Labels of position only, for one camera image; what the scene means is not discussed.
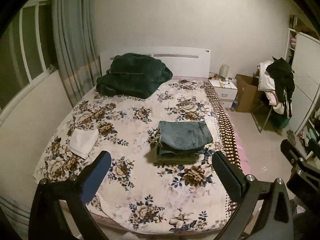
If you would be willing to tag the chair with piled clothes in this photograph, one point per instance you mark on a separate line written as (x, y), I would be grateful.
(276, 85)

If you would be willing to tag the white framed window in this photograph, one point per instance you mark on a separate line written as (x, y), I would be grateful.
(27, 53)

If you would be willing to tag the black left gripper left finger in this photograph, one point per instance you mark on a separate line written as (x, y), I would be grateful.
(47, 220)

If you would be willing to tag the white bed headboard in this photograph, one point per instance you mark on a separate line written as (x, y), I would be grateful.
(185, 62)

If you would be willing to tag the brown cardboard box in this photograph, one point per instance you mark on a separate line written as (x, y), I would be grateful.
(248, 95)

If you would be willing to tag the olive folded garment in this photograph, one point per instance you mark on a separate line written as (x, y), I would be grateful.
(184, 159)

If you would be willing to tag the striped grey curtain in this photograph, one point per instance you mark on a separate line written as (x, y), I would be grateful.
(79, 65)

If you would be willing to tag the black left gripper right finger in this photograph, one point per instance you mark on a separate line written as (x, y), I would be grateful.
(275, 218)

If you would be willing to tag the floral bed sheet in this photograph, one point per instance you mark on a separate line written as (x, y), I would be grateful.
(136, 194)

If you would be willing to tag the white folded cloth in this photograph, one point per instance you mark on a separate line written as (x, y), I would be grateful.
(82, 141)

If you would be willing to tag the blue denim pants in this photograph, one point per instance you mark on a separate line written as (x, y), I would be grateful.
(182, 138)

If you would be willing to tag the white wardrobe shelf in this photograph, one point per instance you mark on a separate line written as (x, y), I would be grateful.
(302, 53)

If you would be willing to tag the white nightstand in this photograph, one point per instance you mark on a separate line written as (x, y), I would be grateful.
(226, 91)

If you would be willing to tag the dark green blanket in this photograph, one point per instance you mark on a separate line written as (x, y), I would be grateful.
(133, 75)

